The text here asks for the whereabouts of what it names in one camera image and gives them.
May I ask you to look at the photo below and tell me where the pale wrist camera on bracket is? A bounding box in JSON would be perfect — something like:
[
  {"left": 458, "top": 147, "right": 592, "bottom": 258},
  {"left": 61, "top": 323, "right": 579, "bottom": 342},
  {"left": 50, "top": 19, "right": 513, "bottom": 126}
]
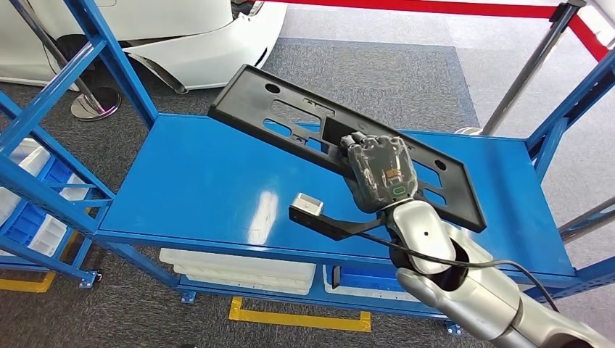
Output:
[{"left": 288, "top": 191, "right": 388, "bottom": 243}]

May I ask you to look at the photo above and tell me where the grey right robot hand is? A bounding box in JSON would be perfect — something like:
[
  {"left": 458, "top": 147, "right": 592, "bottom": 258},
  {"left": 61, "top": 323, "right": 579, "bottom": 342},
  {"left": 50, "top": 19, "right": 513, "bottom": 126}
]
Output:
[{"left": 339, "top": 133, "right": 418, "bottom": 215}]

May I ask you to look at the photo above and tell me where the blue metal shelf rack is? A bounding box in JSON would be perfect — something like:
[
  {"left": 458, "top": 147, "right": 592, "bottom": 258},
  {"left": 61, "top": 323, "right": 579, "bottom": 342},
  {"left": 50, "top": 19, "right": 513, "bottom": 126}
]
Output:
[
  {"left": 0, "top": 0, "right": 615, "bottom": 337},
  {"left": 0, "top": 91, "right": 116, "bottom": 291}
]

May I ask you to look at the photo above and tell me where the white translucent plastic bin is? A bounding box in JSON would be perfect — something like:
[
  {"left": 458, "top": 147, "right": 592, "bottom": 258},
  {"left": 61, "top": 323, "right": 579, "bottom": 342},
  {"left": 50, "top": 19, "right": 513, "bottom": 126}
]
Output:
[
  {"left": 0, "top": 138, "right": 52, "bottom": 227},
  {"left": 28, "top": 173, "right": 92, "bottom": 259},
  {"left": 323, "top": 264, "right": 425, "bottom": 305},
  {"left": 184, "top": 274, "right": 313, "bottom": 297},
  {"left": 173, "top": 265, "right": 315, "bottom": 289},
  {"left": 158, "top": 247, "right": 317, "bottom": 280}
]

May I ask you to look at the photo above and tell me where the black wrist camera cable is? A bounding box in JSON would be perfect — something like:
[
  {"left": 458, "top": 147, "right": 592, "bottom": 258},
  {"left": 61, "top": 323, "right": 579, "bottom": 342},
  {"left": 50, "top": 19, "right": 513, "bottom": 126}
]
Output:
[{"left": 358, "top": 231, "right": 561, "bottom": 313}]

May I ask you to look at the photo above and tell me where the white car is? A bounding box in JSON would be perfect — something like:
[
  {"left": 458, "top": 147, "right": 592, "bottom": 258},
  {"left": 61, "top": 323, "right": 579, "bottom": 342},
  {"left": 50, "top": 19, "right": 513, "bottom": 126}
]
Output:
[{"left": 0, "top": 0, "right": 288, "bottom": 96}]

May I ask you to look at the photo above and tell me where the red barrier belt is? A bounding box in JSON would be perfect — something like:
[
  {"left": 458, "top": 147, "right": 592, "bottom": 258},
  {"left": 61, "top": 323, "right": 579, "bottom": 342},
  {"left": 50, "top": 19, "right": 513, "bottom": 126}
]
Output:
[{"left": 263, "top": 0, "right": 610, "bottom": 62}]

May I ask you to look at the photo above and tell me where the chrome stanchion post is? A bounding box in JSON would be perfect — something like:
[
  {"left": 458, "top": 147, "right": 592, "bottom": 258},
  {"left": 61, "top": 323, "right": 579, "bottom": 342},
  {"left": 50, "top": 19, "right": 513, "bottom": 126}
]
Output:
[
  {"left": 557, "top": 194, "right": 615, "bottom": 244},
  {"left": 8, "top": 0, "right": 123, "bottom": 124},
  {"left": 453, "top": 0, "right": 586, "bottom": 137}
]

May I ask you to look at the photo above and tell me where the black plastic licence plate bracket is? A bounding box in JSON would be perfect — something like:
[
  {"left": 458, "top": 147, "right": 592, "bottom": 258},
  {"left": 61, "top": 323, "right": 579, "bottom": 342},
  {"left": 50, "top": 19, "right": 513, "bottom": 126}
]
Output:
[{"left": 207, "top": 63, "right": 487, "bottom": 234}]

